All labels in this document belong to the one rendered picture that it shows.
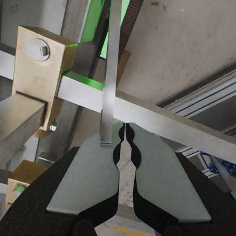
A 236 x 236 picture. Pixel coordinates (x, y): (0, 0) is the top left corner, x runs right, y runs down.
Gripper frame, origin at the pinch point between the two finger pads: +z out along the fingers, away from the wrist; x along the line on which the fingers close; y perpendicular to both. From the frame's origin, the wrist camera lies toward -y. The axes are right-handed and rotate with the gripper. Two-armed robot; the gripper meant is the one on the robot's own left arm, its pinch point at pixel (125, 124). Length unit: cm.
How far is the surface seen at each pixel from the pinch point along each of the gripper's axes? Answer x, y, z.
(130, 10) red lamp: 0.4, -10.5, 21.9
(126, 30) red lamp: -0.2, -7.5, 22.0
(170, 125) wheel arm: 6.4, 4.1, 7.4
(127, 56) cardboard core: 2, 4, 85
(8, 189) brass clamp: -20.4, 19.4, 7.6
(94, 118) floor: -20, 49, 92
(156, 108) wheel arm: 4.5, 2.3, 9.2
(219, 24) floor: 52, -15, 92
